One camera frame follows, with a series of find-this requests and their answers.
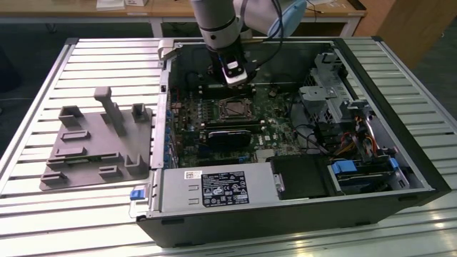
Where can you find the silver square CPU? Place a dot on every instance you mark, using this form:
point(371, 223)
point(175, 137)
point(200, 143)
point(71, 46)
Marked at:
point(239, 108)

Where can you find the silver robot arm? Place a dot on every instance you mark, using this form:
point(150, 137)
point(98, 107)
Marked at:
point(218, 26)

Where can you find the black RAM slot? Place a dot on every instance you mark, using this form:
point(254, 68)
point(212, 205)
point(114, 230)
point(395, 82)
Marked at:
point(211, 96)
point(211, 88)
point(232, 127)
point(232, 123)
point(211, 91)

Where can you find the CPU socket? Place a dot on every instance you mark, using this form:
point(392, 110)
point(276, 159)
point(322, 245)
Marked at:
point(219, 116)

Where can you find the wooden desk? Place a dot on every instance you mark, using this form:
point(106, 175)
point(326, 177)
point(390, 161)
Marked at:
point(171, 9)

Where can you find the black graphics card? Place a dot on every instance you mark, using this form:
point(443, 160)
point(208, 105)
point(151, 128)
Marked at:
point(228, 139)

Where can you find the green motherboard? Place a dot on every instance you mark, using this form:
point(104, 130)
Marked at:
point(280, 125)

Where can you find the grey metal drive cage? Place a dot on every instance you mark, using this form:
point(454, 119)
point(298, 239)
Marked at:
point(318, 93)

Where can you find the small white box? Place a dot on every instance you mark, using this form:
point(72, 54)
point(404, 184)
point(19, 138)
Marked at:
point(135, 2)

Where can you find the small silver heatsink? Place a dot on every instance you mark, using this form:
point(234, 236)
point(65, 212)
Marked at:
point(266, 155)

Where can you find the large white box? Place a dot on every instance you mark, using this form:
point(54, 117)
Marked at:
point(111, 4)

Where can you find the small white barcode sticker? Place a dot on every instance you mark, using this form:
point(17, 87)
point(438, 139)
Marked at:
point(192, 174)

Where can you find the black rating label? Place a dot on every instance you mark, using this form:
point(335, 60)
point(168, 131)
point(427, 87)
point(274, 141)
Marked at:
point(224, 190)

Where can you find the grey plastic parts rack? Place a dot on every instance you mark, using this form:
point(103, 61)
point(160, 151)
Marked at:
point(92, 150)

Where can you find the black plastic shroud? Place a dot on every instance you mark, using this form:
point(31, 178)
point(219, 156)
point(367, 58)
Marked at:
point(303, 176)

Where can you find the grey power supply unit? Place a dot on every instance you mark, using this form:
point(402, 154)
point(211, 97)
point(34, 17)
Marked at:
point(179, 192)

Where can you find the hard disk in blue carrier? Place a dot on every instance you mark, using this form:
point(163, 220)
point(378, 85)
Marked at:
point(344, 168)

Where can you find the blue case latch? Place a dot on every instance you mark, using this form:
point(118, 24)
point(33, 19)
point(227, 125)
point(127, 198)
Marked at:
point(138, 194)

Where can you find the wooden cabinet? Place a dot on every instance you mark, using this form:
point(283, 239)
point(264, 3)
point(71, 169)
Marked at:
point(422, 26)

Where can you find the black open PC case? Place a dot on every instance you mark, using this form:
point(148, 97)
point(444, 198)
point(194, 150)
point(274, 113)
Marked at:
point(250, 230)

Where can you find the blue plastic clip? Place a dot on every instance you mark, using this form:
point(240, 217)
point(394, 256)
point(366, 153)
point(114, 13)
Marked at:
point(394, 164)

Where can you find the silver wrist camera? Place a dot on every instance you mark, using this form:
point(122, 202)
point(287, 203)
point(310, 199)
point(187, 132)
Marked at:
point(236, 77)

